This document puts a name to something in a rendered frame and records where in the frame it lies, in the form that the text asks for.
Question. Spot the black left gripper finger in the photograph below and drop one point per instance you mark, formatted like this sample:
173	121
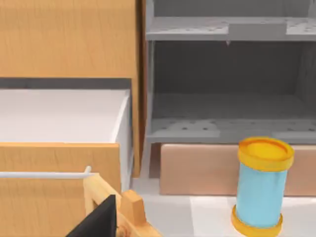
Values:
101	219

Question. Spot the shallow salmon-coloured box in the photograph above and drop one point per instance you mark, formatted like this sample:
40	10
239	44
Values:
200	170

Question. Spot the blue can with yellow lid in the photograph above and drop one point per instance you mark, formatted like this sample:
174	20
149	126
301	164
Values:
261	187

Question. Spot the wooden cupboard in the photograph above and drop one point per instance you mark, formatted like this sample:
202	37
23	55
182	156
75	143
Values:
66	39

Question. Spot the grey pierced shelf unit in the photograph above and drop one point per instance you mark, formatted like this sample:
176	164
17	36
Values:
229	81

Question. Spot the pale wooden frame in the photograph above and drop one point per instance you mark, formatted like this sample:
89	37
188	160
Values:
128	209

